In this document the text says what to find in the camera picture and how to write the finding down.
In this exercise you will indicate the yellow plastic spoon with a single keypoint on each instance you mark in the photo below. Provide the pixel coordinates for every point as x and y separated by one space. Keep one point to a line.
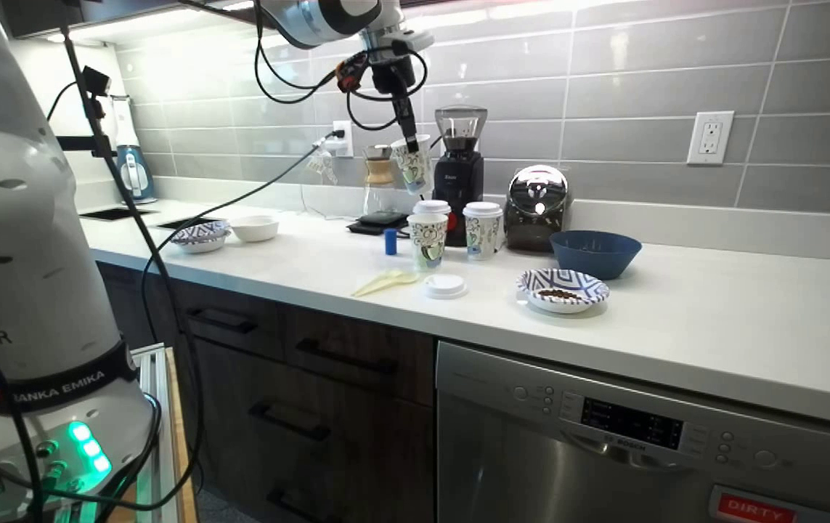
384 283

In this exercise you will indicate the white cup lid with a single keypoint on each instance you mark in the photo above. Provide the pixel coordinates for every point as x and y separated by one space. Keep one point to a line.
445 286

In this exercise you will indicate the chrome-lidded coffee bean jar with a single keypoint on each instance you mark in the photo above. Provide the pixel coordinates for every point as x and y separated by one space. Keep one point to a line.
536 207

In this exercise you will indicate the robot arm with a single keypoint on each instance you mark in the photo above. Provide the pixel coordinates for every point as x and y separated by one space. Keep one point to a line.
22 254

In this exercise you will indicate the white wall socket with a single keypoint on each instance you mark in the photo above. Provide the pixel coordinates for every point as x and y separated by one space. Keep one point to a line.
343 138
710 138

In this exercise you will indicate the red white magnet sign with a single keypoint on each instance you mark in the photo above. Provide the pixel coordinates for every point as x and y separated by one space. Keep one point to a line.
754 507

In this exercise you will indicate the glass pour-over carafe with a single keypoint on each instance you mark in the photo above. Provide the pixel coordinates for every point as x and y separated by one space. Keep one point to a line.
378 178

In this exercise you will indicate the stainless steel dishwasher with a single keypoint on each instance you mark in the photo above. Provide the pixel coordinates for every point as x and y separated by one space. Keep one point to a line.
502 465

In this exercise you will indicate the dark wood drawer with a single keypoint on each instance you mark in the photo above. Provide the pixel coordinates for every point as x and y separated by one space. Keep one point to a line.
240 301
364 334
356 450

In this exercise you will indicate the white blue electric kettle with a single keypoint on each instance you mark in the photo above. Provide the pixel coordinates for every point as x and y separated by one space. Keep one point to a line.
133 168

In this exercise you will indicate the blue bowl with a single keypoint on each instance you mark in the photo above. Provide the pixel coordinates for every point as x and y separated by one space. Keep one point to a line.
595 254

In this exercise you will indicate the coffee beans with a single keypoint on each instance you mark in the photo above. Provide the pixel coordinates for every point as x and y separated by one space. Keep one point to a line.
558 294

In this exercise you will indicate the small blue cylinder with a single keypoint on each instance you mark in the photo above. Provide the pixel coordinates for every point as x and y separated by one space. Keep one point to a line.
391 242

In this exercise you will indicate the clear plastic bag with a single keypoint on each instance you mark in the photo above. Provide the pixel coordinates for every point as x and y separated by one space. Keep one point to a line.
322 164

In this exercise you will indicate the camera on mount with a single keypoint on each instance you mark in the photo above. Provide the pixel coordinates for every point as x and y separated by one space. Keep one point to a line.
96 81

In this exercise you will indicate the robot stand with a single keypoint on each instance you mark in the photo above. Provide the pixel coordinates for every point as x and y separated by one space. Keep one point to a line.
155 407

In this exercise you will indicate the black coffee grinder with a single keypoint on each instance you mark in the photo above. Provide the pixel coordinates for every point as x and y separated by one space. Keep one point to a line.
460 174

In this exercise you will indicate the black coffee scale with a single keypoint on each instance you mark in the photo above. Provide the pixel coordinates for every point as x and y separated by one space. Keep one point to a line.
377 221

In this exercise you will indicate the patterned paper bowl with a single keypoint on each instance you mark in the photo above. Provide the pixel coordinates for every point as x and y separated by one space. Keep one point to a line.
201 236
563 285

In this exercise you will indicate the lidded patterned paper cup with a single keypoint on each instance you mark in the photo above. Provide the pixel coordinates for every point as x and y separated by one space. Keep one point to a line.
432 207
482 231

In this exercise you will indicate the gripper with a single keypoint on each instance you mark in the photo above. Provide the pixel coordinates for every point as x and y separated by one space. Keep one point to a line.
392 75

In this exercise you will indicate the white bowl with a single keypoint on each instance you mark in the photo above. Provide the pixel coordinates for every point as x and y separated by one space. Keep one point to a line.
255 228

